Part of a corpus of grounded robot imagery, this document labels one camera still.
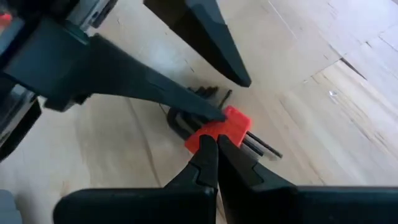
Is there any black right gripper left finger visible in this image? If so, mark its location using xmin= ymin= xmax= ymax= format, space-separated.
xmin=52 ymin=133 xmax=220 ymax=224

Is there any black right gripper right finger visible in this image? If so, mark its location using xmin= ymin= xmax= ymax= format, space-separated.
xmin=216 ymin=134 xmax=398 ymax=224

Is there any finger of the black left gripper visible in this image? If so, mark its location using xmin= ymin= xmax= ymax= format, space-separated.
xmin=2 ymin=19 xmax=227 ymax=123
xmin=142 ymin=0 xmax=252 ymax=88

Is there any red hex key set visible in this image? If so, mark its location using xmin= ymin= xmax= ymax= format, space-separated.
xmin=166 ymin=86 xmax=284 ymax=161

